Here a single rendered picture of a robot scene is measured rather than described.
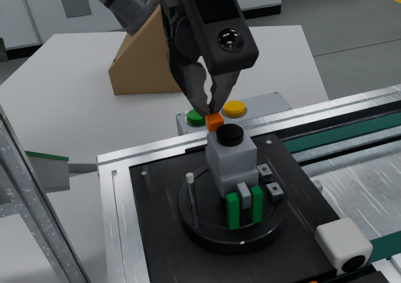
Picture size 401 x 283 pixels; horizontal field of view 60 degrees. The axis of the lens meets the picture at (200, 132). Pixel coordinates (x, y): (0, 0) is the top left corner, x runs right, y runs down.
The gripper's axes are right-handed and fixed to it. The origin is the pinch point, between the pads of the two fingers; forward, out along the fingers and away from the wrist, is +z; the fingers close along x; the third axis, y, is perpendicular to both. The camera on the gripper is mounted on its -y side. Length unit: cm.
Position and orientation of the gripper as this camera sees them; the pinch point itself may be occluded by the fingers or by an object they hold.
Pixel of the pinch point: (210, 113)
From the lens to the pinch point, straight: 44.6
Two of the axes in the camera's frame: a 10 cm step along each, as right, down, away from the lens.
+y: -2.8, -5.8, 7.7
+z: 0.7, 7.8, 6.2
